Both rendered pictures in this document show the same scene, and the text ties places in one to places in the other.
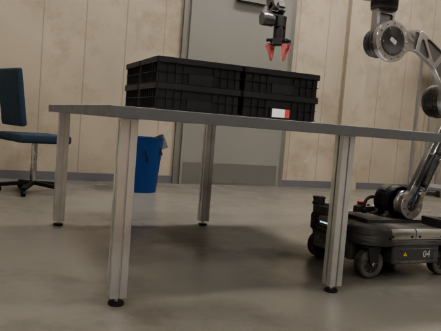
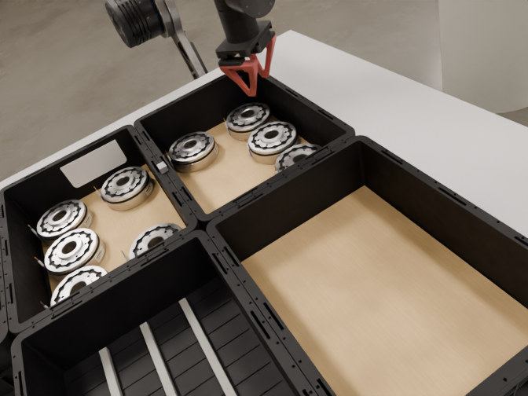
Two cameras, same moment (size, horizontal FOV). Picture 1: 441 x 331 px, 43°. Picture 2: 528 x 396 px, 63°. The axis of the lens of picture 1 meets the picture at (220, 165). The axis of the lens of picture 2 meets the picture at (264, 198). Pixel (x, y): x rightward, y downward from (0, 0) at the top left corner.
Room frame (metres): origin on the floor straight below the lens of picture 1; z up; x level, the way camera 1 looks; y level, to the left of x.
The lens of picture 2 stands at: (2.64, 0.51, 1.37)
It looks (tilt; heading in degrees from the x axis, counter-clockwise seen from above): 42 degrees down; 276
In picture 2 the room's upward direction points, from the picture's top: 20 degrees counter-clockwise
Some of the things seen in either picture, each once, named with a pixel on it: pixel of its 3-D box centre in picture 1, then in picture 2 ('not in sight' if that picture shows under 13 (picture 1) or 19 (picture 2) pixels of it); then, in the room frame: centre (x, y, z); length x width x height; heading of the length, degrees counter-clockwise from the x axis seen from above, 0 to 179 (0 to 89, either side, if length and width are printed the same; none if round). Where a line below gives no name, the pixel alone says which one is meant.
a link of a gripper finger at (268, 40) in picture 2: (281, 50); (255, 58); (2.65, -0.24, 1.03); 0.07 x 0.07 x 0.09; 59
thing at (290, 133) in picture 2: not in sight; (272, 137); (2.66, -0.23, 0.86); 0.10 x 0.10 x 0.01
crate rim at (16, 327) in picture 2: not in sight; (87, 210); (3.01, -0.09, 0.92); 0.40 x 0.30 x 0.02; 113
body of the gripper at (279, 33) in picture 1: (279, 35); (240, 24); (2.66, -0.22, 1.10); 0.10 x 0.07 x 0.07; 59
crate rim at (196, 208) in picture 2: (269, 75); (232, 130); (2.73, -0.20, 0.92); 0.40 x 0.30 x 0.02; 113
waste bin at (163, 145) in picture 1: (142, 161); not in sight; (5.14, 0.71, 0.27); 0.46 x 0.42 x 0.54; 115
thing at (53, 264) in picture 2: not in sight; (71, 250); (3.07, -0.06, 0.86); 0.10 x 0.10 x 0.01
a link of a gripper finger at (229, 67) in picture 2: (273, 50); (247, 68); (2.67, -0.21, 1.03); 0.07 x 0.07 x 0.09; 59
